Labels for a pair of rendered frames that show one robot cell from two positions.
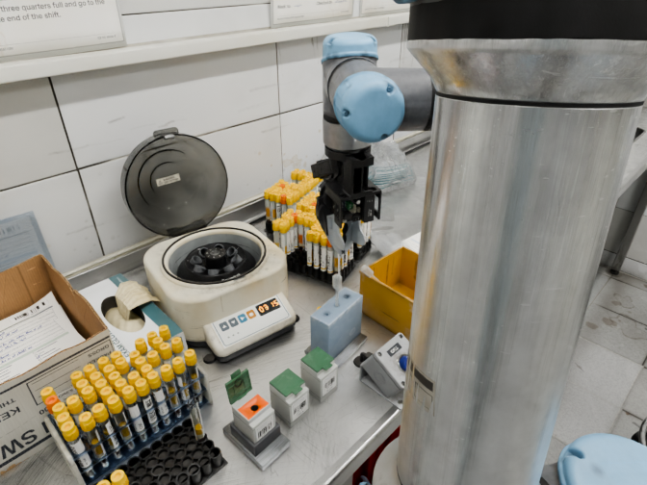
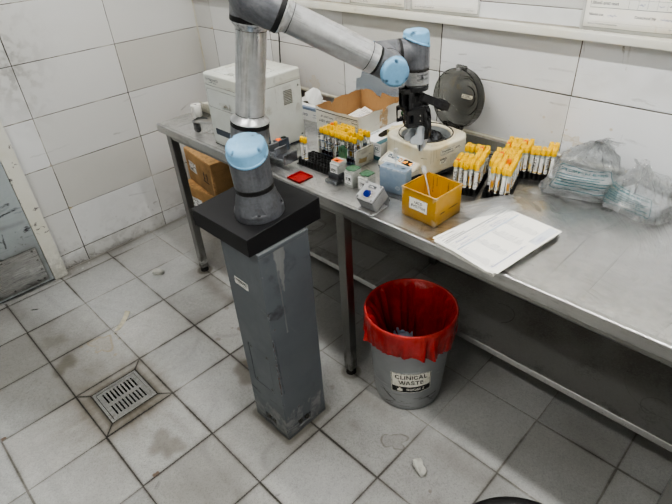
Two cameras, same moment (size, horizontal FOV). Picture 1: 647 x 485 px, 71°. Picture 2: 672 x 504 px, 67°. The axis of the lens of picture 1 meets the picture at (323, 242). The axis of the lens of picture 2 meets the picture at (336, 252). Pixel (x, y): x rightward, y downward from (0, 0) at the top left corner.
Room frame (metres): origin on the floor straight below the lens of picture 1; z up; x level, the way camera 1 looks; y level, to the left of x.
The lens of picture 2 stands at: (0.45, -1.56, 1.70)
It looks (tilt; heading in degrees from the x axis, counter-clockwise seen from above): 35 degrees down; 92
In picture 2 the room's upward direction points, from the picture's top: 4 degrees counter-clockwise
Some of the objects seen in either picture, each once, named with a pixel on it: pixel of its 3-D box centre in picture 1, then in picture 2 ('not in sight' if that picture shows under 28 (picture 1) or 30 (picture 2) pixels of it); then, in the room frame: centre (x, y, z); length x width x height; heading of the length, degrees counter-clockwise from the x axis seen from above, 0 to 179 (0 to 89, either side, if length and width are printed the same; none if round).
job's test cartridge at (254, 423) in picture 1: (254, 420); (338, 168); (0.42, 0.10, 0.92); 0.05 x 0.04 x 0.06; 48
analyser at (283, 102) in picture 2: not in sight; (257, 107); (0.09, 0.49, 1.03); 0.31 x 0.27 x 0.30; 136
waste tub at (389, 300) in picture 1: (405, 292); (431, 199); (0.71, -0.16, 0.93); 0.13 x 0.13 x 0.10; 43
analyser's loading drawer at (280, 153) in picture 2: not in sight; (273, 149); (0.17, 0.29, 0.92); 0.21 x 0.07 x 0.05; 136
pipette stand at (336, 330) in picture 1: (336, 326); (395, 180); (0.61, -0.02, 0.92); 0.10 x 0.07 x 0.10; 142
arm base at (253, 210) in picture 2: not in sight; (256, 197); (0.18, -0.22, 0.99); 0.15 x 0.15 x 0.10
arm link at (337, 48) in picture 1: (349, 78); (415, 49); (0.66, -0.04, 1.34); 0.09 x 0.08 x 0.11; 7
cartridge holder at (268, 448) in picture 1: (255, 432); (338, 175); (0.42, 0.10, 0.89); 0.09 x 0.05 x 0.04; 48
